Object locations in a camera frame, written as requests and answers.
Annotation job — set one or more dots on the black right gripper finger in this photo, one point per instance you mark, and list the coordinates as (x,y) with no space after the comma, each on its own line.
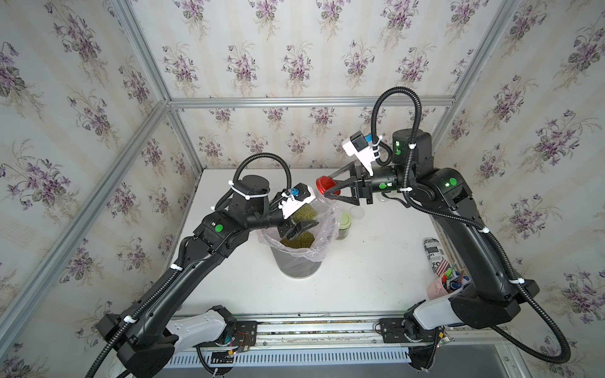
(342,193)
(350,173)

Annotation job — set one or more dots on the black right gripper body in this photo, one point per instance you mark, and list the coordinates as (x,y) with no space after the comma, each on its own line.
(387,182)

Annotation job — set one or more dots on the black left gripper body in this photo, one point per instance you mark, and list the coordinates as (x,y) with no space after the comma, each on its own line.
(286,227)

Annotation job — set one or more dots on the red jar lid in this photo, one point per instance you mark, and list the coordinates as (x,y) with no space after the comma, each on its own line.
(324,183)

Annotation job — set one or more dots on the red lid bean jar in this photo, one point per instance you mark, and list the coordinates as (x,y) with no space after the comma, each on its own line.
(313,211)

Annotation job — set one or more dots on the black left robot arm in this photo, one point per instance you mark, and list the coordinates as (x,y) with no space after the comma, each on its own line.
(141,335)

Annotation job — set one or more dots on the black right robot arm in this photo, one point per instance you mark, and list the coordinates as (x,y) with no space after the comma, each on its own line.
(404,171)

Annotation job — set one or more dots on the green mung beans pile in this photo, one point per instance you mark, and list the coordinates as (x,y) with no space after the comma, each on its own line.
(302,241)

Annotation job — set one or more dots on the mesh bin with pink bag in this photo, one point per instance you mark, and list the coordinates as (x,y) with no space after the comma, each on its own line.
(303,263)

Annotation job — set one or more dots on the green lid bean jar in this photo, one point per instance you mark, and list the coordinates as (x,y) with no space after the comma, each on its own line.
(344,226)

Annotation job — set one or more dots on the pink pen cup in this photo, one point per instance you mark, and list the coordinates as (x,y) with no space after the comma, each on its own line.
(446,284)

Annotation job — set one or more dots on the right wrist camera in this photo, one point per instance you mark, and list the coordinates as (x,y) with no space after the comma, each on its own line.
(362,147)

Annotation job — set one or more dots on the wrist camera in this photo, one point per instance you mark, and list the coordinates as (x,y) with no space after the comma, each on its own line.
(295,198)
(362,147)

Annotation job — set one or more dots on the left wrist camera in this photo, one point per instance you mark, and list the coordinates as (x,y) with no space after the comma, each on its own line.
(295,198)

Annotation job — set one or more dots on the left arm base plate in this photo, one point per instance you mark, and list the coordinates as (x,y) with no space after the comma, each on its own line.
(237,337)

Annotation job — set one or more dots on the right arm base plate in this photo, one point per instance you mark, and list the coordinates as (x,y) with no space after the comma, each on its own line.
(406,330)

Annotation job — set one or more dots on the white slotted cable duct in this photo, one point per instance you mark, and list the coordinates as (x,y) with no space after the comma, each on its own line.
(311,357)

